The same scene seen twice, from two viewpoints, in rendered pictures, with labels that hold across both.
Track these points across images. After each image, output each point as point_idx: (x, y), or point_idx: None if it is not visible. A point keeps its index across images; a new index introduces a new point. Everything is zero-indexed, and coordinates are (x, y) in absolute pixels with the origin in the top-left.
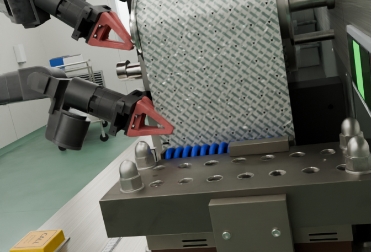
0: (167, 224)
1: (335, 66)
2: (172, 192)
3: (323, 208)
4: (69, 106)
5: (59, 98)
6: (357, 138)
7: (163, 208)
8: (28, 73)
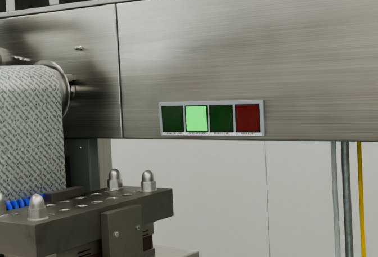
0: (75, 238)
1: None
2: (76, 212)
3: (147, 212)
4: None
5: None
6: (149, 170)
7: (74, 224)
8: None
